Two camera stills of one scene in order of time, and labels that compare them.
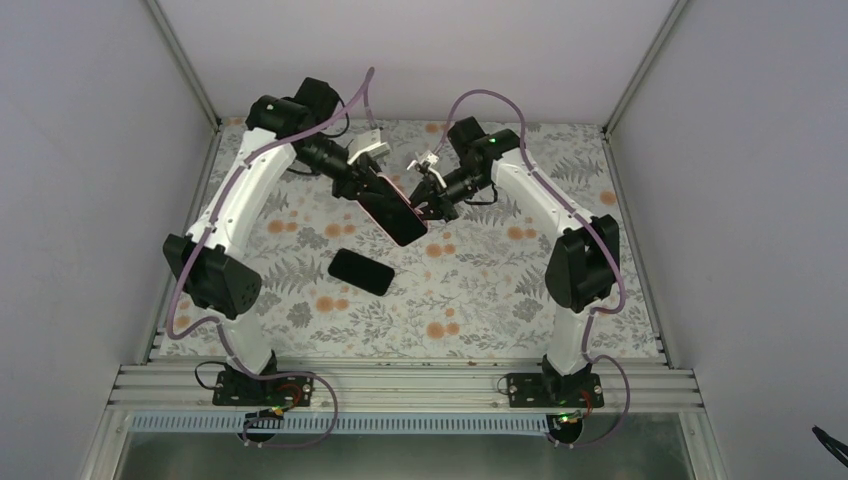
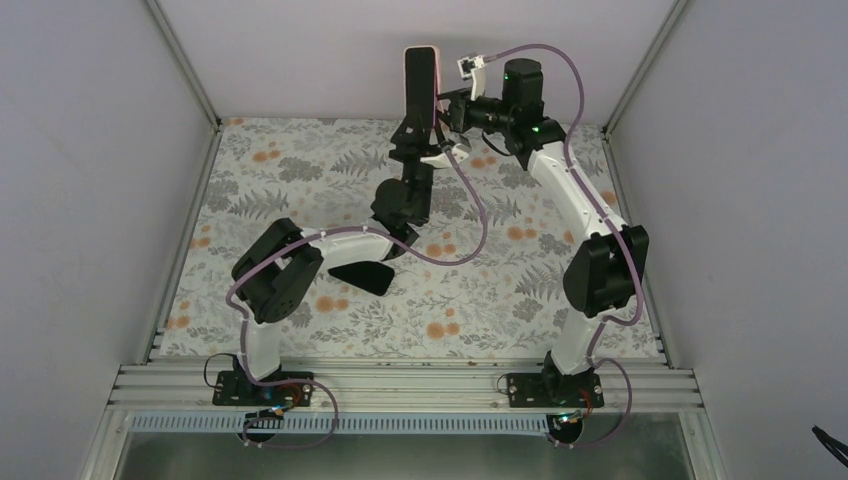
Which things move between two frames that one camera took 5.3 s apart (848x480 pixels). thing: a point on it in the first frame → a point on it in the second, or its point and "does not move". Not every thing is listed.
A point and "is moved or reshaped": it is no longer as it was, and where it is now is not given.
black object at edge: [836, 447] does not move
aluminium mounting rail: [399, 387] does not move
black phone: [361, 271] does not move
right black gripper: [425, 194] → [457, 119]
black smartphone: [395, 215] is moved or reshaped
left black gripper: [349, 185] → [412, 144]
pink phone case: [395, 214] is moved or reshaped
